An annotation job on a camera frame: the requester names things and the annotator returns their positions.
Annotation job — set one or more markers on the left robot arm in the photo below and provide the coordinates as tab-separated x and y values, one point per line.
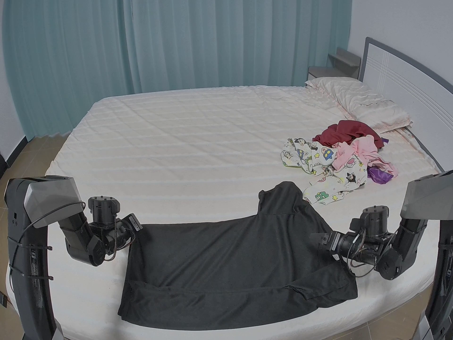
28	278

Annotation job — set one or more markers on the purple shiny garment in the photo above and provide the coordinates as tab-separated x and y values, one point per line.
379	175

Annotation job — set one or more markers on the cream pillow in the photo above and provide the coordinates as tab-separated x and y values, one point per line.
368	101

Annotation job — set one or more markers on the black long-sleeved top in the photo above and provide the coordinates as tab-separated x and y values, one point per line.
230	267

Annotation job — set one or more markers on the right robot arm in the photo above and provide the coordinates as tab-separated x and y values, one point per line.
407	239

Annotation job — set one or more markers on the bed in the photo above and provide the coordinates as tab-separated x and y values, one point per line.
184	147

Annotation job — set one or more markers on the blue-green curtain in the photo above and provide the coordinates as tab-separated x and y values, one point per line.
177	34

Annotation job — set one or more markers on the dark red garment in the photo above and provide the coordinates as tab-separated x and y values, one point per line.
348	129

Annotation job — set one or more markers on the pink garment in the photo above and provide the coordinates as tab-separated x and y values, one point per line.
357	151

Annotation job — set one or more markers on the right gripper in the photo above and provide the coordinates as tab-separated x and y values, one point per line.
348	246

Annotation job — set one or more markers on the grey bedside table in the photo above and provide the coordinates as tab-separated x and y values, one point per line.
334	72

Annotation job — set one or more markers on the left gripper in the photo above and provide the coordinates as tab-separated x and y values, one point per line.
125	232

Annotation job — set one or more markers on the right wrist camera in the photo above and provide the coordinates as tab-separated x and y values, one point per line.
355	225

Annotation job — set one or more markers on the white printed pyjama top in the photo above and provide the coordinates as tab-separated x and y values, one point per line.
329	193

